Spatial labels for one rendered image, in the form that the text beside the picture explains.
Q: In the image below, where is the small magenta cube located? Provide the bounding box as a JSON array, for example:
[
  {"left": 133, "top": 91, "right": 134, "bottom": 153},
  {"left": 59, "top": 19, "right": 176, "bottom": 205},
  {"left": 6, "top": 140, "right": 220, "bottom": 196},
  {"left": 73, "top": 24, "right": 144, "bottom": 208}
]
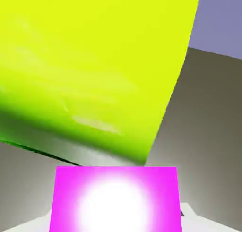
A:
[{"left": 49, "top": 165, "right": 182, "bottom": 232}]

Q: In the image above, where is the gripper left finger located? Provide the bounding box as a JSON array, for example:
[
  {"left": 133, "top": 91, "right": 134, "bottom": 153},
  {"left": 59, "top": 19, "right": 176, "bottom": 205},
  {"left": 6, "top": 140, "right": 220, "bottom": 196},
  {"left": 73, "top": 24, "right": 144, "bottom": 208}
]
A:
[{"left": 3, "top": 209, "right": 52, "bottom": 232}]

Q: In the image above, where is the large yellow-green box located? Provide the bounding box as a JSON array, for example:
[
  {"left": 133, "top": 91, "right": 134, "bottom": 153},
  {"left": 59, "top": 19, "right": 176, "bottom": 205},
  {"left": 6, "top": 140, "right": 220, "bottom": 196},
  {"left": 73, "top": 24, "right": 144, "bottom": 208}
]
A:
[{"left": 0, "top": 0, "right": 201, "bottom": 166}]

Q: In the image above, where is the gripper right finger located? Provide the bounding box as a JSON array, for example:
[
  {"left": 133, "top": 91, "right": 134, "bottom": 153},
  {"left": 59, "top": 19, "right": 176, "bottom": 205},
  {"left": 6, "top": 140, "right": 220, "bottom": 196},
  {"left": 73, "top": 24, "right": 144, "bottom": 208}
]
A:
[{"left": 179, "top": 202, "right": 232, "bottom": 232}]

